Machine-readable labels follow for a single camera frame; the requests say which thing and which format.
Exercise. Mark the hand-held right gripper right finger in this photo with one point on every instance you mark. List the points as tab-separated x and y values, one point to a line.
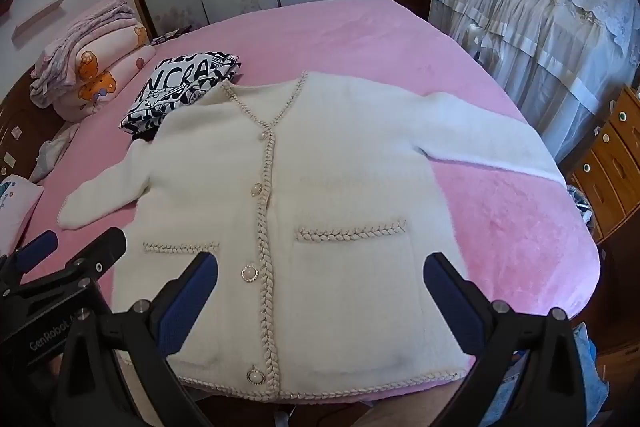
450	307

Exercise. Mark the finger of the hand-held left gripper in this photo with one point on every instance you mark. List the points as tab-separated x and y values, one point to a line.
39	246
102	249

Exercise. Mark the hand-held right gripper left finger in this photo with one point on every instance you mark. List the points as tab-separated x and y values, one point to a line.
190	302

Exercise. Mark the white fluffy cardigan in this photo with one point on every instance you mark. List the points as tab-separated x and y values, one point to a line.
325	167

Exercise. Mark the small white embroidered pillow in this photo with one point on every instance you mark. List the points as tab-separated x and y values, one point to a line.
17	207

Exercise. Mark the crumpled grey white cloth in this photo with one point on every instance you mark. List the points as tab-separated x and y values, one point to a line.
50	152

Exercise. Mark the wooden headboard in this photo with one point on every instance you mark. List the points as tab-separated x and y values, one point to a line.
20	127

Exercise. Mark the blue jeans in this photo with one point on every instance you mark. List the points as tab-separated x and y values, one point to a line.
582	357

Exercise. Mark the folded bear print quilt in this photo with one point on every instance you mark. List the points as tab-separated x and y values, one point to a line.
100	82

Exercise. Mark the black and white printed garment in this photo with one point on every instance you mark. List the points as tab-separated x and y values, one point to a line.
165	92

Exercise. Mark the folded pink striped blanket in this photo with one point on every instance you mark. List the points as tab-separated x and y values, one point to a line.
95	27

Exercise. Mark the wooden drawer cabinet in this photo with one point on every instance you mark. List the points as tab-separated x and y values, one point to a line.
615	157

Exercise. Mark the pink fleece bed blanket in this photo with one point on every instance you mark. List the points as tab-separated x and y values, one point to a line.
400	47

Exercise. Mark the white lace furniture cover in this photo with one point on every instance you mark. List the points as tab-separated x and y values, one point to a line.
525	7

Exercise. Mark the pink wall shelf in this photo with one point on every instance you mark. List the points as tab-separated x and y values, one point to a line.
39	17

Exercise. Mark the red wall shelf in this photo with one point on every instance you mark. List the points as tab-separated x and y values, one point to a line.
4	4

